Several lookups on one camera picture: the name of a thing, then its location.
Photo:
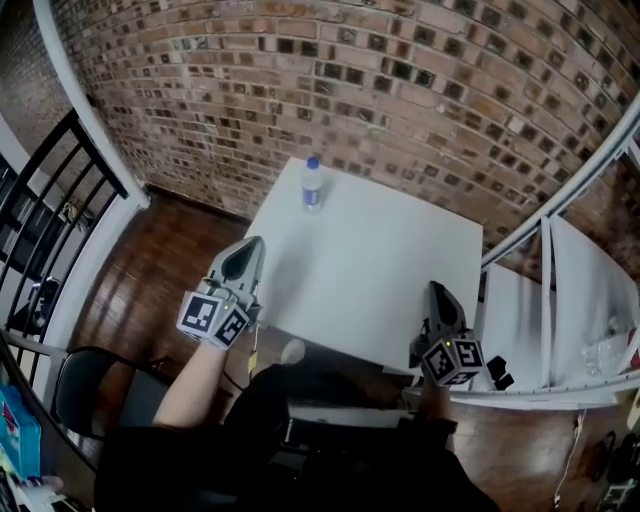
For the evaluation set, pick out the white railing frame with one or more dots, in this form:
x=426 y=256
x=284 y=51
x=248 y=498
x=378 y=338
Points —
x=75 y=75

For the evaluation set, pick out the blue box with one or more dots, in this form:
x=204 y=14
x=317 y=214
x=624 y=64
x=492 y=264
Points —
x=20 y=430

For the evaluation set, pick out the small black object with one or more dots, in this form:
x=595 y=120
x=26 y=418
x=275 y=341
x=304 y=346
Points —
x=500 y=374

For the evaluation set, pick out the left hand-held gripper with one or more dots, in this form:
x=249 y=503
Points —
x=210 y=320

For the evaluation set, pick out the white table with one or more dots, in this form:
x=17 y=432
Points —
x=360 y=280

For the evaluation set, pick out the black metal railing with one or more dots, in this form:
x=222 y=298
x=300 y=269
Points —
x=60 y=165

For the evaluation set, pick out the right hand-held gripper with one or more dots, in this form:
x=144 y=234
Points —
x=452 y=362

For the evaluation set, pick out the white metal shelving rack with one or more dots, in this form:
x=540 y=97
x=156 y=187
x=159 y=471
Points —
x=590 y=300

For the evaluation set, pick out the person's white shoe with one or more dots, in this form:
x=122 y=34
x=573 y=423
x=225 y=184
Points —
x=294 y=350

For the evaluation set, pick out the clear plastic water bottle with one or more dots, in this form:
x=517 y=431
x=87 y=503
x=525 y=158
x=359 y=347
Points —
x=312 y=187

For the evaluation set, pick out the person's left forearm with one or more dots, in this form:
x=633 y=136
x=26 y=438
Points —
x=190 y=390

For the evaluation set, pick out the person's right forearm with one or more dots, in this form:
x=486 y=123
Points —
x=434 y=405

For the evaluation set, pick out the black chair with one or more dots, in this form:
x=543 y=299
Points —
x=100 y=380

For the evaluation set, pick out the clear bottle red label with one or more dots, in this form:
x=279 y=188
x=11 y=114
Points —
x=635 y=358

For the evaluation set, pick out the person's black clothing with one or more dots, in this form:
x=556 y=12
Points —
x=300 y=475

